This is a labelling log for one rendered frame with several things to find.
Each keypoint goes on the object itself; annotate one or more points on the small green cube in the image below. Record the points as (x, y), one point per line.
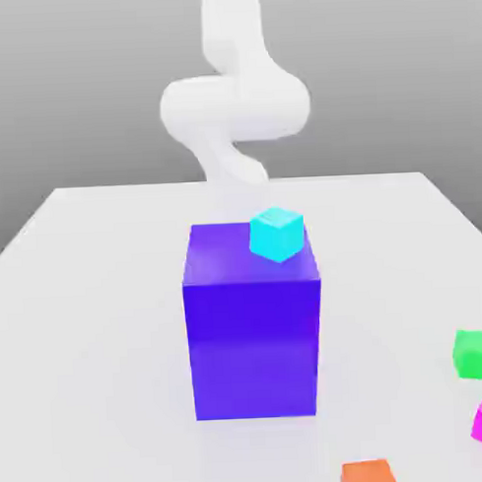
(475, 355)

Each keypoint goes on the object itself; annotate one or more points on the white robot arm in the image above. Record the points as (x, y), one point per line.
(235, 103)

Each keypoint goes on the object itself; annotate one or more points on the large purple box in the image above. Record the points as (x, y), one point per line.
(253, 343)

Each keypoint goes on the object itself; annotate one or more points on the small cyan cube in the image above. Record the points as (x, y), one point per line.
(276, 235)

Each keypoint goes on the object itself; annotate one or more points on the small orange cube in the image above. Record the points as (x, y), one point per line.
(367, 475)

